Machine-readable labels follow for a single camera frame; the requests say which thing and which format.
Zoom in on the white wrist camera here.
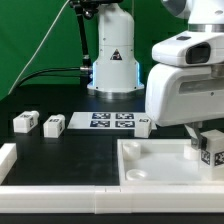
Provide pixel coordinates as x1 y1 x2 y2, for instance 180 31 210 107
152 31 224 67

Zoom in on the white square tabletop part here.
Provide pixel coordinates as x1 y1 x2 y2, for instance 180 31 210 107
117 139 224 186

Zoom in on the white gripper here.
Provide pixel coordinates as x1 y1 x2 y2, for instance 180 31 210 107
145 64 224 149

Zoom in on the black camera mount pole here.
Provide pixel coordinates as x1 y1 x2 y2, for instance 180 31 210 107
69 0 99 66

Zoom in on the white cable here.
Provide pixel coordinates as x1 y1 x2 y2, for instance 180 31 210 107
7 0 72 96

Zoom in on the white obstacle fence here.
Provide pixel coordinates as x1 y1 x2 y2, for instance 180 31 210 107
0 143 224 214

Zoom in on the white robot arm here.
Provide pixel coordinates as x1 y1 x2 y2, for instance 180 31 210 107
88 0 224 149

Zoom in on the black cable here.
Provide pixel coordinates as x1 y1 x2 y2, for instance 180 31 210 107
14 67 94 90

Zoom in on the white marker sheet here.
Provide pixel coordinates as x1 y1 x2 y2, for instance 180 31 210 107
68 112 148 130

